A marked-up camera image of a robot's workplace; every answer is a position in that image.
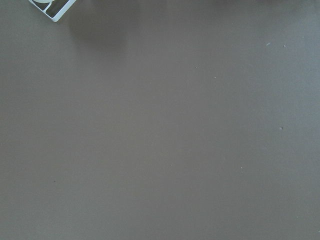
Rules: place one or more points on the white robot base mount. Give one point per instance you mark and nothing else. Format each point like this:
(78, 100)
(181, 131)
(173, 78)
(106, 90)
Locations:
(53, 9)

